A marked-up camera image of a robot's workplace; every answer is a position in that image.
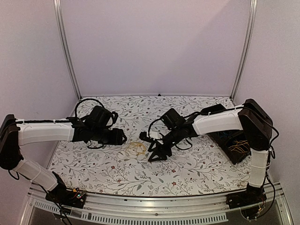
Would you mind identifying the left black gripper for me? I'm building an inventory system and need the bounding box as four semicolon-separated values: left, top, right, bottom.
91;127;127;146

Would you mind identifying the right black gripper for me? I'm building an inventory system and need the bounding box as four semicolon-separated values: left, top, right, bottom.
148;127;183;161

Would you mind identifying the yellow cable bundle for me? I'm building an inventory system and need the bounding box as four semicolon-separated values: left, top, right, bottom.
125;141;150;158

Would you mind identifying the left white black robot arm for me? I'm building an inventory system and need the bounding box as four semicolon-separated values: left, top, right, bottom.
0;105;127;203

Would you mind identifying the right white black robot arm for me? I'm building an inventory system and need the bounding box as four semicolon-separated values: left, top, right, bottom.
148;99;273;204

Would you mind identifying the floral patterned table mat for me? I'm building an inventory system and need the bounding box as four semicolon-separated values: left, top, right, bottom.
48;96;251;197

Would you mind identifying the black three-compartment tray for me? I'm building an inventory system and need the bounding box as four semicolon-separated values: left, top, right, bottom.
208;130;250;165

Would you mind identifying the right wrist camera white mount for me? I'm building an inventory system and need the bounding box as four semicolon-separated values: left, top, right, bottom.
139;131;163;144

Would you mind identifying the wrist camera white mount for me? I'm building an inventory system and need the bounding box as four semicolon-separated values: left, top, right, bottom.
139;131;163;144
106;112;119;128

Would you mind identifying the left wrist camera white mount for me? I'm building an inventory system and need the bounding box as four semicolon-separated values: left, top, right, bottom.
106;112;119;128

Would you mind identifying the right arm black sleeved cable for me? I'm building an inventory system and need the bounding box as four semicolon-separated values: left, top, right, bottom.
148;118;165;135

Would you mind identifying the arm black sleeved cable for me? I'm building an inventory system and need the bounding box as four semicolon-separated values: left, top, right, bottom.
75;98;106;118
148;118;165;135

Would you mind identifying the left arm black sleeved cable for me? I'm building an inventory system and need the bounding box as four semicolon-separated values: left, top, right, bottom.
75;98;106;118

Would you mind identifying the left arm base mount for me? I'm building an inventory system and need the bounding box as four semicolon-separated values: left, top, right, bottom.
45;172;86;209

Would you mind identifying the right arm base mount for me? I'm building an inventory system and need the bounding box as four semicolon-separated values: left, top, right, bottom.
226;185;267;220

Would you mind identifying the aluminium front rail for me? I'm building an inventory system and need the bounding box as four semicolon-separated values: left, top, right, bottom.
20;182;294;225

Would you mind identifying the left aluminium frame post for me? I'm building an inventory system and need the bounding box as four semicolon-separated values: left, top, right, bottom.
53;0;82;100

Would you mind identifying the aluminium frame post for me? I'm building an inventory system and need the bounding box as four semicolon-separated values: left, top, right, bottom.
230;0;257;102
53;0;82;100

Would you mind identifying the right aluminium frame post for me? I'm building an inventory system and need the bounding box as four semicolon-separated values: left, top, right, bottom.
230;0;257;102

